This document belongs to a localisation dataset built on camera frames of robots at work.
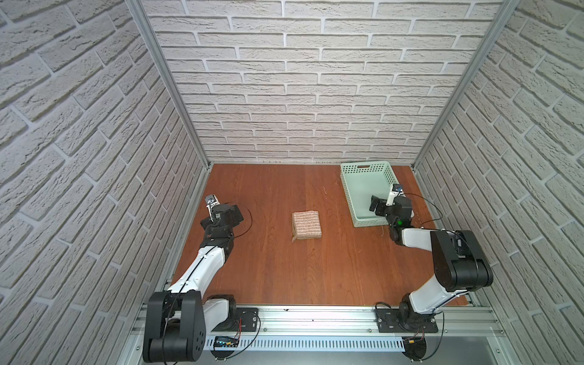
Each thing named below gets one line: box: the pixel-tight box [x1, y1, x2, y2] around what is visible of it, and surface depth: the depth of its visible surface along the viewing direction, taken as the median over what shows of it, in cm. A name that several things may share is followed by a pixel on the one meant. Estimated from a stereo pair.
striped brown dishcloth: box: [292, 209, 323, 243], surface depth 97 cm
